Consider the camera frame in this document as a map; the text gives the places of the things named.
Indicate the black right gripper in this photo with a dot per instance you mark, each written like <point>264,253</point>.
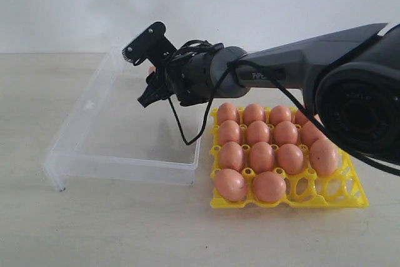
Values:
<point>187,76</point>

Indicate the brown egg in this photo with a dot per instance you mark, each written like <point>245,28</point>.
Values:
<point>257,131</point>
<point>290,158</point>
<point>230,184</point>
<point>261,157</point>
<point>285,132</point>
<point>309,134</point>
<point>253,112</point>
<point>323,157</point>
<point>300,118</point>
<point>279,114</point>
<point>269,187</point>
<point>227,111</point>
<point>229,131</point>
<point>152,68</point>
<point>231,156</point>

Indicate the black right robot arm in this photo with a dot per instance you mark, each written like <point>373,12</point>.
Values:
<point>350,79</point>

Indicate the clear plastic container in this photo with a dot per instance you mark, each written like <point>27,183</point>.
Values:
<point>109,135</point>

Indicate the yellow plastic egg tray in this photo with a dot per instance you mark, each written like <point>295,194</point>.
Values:
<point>307,189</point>

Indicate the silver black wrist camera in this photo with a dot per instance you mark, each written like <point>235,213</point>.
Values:
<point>151,45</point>

